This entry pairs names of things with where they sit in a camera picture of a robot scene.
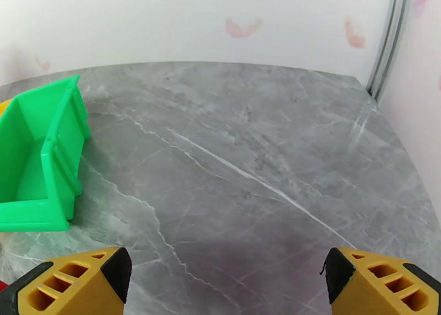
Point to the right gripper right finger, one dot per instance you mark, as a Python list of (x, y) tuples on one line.
[(372, 293)]

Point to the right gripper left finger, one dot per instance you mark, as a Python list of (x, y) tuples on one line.
[(69, 290)]

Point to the red lego brick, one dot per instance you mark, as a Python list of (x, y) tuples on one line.
[(2, 285)]

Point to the green plastic bin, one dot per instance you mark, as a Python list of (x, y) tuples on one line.
[(63, 152)]

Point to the yellow plastic bin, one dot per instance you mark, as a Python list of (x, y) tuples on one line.
[(2, 109)]

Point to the aluminium frame post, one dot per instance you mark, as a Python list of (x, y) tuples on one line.
[(391, 38)]

